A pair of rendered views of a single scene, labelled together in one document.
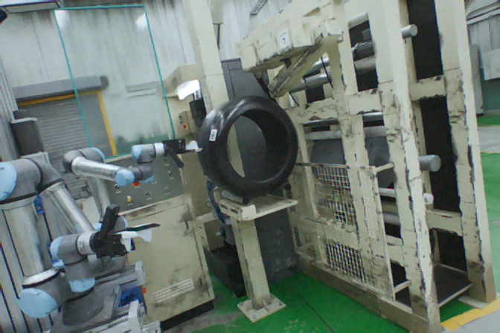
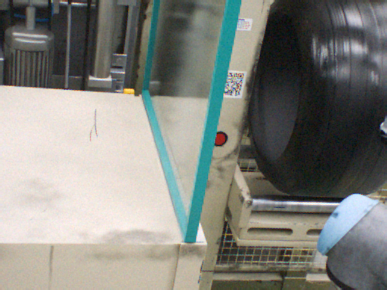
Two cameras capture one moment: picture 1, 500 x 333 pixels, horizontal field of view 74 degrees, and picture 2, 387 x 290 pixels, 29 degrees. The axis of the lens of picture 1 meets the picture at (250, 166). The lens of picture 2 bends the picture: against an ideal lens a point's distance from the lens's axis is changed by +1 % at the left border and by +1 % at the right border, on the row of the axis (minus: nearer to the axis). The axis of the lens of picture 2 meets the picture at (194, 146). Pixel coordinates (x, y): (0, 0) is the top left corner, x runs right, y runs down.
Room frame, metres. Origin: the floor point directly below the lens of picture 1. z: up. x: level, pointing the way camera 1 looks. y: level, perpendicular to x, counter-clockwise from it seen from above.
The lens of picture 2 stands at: (2.02, 1.93, 1.95)
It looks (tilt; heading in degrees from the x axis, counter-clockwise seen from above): 28 degrees down; 279
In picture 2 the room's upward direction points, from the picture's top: 10 degrees clockwise
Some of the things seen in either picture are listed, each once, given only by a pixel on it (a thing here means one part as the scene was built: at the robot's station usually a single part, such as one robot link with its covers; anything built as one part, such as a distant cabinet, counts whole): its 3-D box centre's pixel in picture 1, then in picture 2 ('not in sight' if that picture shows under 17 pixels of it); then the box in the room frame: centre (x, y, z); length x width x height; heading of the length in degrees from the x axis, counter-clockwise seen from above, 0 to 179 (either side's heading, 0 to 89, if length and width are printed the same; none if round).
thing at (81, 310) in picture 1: (80, 302); not in sight; (1.26, 0.77, 0.77); 0.15 x 0.15 x 0.10
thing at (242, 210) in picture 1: (236, 207); (298, 223); (1.98, 0.14, 0.84); 0.36 x 0.09 x 0.06; 25
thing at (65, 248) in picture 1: (71, 247); not in sight; (1.10, 0.65, 1.04); 0.11 x 0.08 x 0.09; 79
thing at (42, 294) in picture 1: (29, 238); not in sight; (1.13, 0.79, 1.09); 0.15 x 0.12 x 0.55; 169
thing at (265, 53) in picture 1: (280, 47); not in sight; (2.04, -0.31, 1.71); 0.61 x 0.25 x 0.15; 25
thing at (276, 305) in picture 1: (260, 303); not in sight; (2.26, 0.13, 0.02); 0.27 x 0.27 x 0.04; 25
